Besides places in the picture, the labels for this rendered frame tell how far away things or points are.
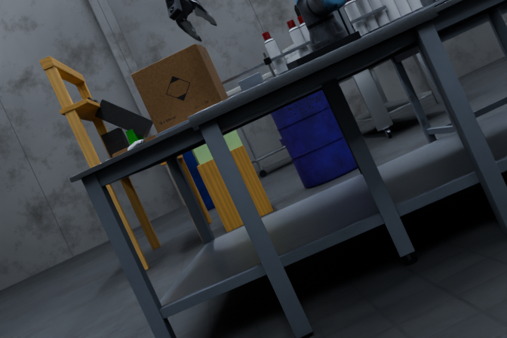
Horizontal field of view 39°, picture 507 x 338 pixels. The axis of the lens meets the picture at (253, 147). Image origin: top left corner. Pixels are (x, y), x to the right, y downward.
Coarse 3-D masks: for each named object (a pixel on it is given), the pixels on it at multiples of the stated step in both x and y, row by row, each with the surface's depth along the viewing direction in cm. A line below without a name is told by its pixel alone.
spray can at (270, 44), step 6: (264, 36) 326; (270, 36) 327; (270, 42) 325; (270, 48) 325; (276, 48) 326; (270, 54) 326; (276, 54) 325; (276, 60) 325; (282, 60) 326; (276, 66) 326; (282, 66) 325; (282, 72) 325
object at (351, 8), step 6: (348, 0) 321; (348, 6) 321; (354, 6) 321; (348, 12) 322; (354, 12) 321; (354, 18) 321; (354, 24) 322; (360, 24) 321; (360, 30) 321; (366, 30) 321
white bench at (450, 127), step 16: (448, 32) 441; (416, 48) 448; (400, 64) 501; (400, 80) 506; (432, 80) 443; (416, 96) 502; (416, 112) 502; (480, 112) 474; (432, 128) 489; (448, 128) 457
